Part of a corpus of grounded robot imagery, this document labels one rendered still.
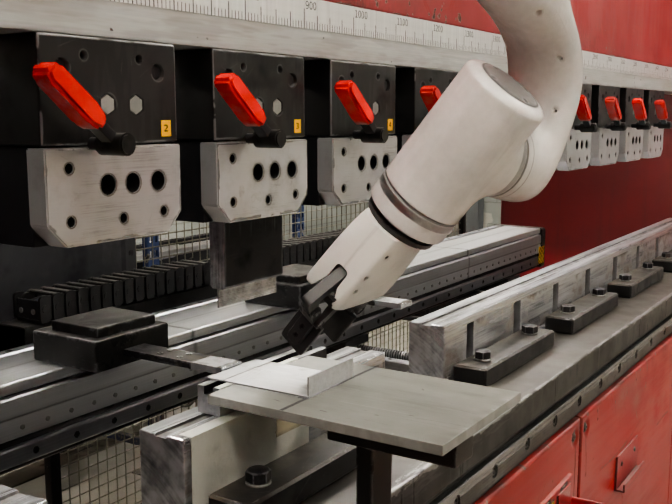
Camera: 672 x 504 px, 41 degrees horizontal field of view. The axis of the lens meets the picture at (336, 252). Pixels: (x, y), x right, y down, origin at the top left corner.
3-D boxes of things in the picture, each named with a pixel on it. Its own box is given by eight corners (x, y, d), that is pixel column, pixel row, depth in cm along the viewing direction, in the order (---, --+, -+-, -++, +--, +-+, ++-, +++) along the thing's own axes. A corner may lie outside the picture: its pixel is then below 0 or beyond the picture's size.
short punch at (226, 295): (225, 309, 93) (224, 217, 92) (210, 306, 94) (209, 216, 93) (282, 293, 102) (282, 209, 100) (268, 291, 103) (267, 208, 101)
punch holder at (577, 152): (565, 171, 169) (569, 81, 166) (522, 169, 173) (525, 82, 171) (590, 167, 181) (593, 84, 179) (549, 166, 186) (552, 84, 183)
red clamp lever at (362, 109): (357, 76, 97) (390, 134, 104) (325, 77, 99) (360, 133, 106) (351, 89, 96) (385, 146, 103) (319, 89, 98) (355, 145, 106)
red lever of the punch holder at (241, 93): (239, 68, 80) (289, 137, 88) (204, 69, 83) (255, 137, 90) (231, 83, 80) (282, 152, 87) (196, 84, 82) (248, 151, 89)
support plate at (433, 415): (442, 456, 77) (442, 445, 77) (207, 404, 91) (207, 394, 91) (521, 401, 92) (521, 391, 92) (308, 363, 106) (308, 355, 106)
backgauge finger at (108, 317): (195, 396, 95) (194, 350, 95) (33, 360, 109) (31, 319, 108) (264, 369, 105) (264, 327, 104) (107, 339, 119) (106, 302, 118)
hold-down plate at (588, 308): (572, 335, 168) (573, 319, 167) (544, 331, 170) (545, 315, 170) (618, 306, 192) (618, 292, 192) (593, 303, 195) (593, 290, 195)
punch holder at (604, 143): (597, 166, 186) (601, 84, 183) (557, 165, 190) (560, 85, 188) (618, 163, 198) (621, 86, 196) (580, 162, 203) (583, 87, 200)
